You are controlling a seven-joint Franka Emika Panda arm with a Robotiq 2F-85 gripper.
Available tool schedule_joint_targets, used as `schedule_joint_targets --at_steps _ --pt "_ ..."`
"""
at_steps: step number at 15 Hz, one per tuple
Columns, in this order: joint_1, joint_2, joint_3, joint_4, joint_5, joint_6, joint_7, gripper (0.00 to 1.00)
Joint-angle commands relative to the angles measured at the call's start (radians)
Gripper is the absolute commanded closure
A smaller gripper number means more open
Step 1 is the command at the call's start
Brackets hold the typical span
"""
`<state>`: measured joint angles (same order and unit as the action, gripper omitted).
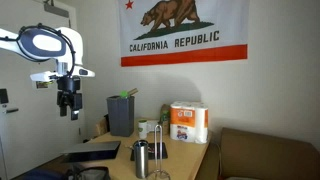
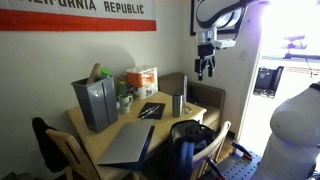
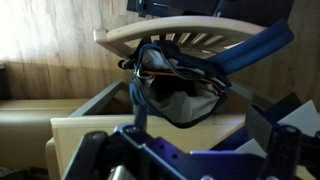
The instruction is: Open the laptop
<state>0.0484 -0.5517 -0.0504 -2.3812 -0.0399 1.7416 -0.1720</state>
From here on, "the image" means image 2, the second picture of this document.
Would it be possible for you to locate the white mug with green print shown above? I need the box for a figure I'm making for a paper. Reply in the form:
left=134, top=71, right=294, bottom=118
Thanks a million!
left=116, top=93, right=134, bottom=115

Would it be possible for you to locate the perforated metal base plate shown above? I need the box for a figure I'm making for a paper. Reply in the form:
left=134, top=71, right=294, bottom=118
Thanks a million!
left=221, top=151, right=263, bottom=180

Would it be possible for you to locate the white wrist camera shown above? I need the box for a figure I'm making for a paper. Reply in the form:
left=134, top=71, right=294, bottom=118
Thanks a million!
left=213, top=38, right=237, bottom=50

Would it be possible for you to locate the brown couch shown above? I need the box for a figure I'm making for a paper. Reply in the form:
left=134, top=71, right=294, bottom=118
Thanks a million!
left=157, top=71, right=227, bottom=132

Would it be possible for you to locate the black jacket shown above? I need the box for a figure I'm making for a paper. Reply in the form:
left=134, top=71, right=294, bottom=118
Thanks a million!
left=31, top=116, right=70, bottom=174

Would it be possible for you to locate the light wooden desk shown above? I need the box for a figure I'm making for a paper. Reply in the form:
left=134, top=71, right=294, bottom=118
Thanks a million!
left=66, top=90, right=208, bottom=180

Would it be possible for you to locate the orange paper towel pack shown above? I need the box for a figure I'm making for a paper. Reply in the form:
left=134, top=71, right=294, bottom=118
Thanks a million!
left=125, top=65, right=159, bottom=101

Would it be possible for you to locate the metal paper towel holder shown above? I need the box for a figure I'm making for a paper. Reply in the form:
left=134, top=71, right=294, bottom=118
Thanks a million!
left=181, top=74, right=195, bottom=115

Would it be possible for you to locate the black book with utensils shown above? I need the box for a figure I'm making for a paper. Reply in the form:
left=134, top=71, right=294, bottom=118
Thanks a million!
left=137, top=101, right=167, bottom=121

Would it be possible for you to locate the wooden chair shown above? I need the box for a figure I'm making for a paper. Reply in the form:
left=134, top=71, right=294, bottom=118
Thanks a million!
left=189, top=120, right=232, bottom=180
left=45, top=128, right=103, bottom=180

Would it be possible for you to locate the silver laptop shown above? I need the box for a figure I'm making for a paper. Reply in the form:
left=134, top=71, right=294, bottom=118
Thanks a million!
left=96, top=118, right=156, bottom=172

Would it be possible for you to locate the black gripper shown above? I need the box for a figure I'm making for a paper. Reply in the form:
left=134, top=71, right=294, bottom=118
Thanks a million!
left=194, top=42, right=217, bottom=82

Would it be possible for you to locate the gray plastic trash bin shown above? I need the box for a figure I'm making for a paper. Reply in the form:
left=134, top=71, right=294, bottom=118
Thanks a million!
left=70, top=76, right=119, bottom=134

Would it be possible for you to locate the green round lid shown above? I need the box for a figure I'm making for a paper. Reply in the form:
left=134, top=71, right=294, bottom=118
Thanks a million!
left=99, top=67, right=113, bottom=80

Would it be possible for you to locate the black wall holder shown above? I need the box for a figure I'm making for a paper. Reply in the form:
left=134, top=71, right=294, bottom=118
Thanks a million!
left=252, top=65, right=285, bottom=99

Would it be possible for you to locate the green plastic bottle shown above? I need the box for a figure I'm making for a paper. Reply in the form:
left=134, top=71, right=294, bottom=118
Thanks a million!
left=116, top=80, right=130, bottom=100

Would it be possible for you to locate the red and black clamp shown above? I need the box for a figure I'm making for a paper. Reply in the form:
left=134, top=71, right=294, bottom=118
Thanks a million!
left=205, top=156, right=228, bottom=180
left=231, top=140, right=254, bottom=161

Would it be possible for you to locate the brown cardboard tube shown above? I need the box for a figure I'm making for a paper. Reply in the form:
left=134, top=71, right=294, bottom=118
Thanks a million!
left=86, top=62, right=103, bottom=86

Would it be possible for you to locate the black and blue backpack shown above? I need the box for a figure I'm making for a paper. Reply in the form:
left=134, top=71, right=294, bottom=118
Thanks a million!
left=167, top=119, right=218, bottom=180

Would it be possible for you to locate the green and white pen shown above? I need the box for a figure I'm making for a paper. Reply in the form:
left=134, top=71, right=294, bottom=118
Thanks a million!
left=139, top=104, right=157, bottom=116

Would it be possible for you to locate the stainless steel tumbler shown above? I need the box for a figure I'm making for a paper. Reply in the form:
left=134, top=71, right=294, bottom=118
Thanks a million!
left=171, top=92, right=184, bottom=119

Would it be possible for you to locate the California Republic flag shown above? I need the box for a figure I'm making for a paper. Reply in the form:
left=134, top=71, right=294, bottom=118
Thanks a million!
left=0, top=0, right=158, bottom=33

